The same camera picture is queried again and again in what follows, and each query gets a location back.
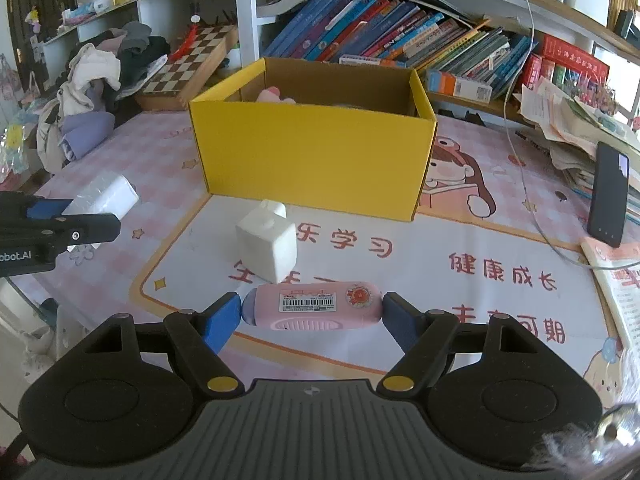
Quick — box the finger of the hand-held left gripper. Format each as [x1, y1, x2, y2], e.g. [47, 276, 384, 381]
[0, 212, 122, 253]
[0, 194, 75, 222]

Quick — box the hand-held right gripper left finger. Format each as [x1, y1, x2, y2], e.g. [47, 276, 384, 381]
[70, 291, 245, 399]

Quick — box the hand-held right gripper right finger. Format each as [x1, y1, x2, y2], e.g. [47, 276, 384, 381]
[376, 292, 551, 399]

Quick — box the clear tape roll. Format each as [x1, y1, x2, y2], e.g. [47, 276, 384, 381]
[64, 172, 141, 217]

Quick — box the pink correction tape case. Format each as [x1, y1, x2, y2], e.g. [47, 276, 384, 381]
[240, 279, 385, 332]

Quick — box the yellow cardboard box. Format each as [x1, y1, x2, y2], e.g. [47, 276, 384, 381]
[188, 57, 439, 224]

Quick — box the pink plush pig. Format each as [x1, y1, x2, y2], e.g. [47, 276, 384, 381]
[257, 87, 297, 106]

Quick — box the pink checked tablecloth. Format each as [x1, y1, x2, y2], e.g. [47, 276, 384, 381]
[27, 109, 640, 413]

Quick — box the white cube bottle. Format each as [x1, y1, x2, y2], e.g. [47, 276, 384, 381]
[234, 199, 299, 284]

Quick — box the pile of clothes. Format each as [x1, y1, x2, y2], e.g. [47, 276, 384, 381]
[37, 20, 172, 174]

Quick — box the wooden chessboard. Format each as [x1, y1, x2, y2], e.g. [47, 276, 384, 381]
[135, 23, 240, 112]

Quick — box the red tasselled stick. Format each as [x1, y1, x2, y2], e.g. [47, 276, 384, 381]
[169, 15, 202, 62]

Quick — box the white side shelf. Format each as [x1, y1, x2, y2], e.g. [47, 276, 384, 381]
[39, 0, 237, 81]

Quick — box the pink printed booklet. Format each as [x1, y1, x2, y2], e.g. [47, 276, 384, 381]
[579, 237, 640, 362]

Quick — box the black standing smartphone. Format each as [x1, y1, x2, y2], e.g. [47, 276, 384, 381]
[585, 140, 631, 249]

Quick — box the orange and white carton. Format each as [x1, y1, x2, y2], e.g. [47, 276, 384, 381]
[425, 69, 494, 105]

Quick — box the stack of papers and books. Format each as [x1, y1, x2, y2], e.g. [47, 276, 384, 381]
[519, 77, 640, 227]

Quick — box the white bookshelf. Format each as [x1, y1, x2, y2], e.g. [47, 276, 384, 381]
[234, 0, 640, 128]

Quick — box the row of leaning books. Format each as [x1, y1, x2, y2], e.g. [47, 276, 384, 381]
[262, 0, 534, 102]

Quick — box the red boxed book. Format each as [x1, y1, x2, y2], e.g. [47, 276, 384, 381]
[539, 33, 611, 82]

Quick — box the black desk gadget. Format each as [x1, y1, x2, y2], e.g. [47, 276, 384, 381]
[613, 8, 640, 42]

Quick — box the white charging cable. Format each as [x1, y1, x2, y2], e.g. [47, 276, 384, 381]
[501, 0, 603, 272]

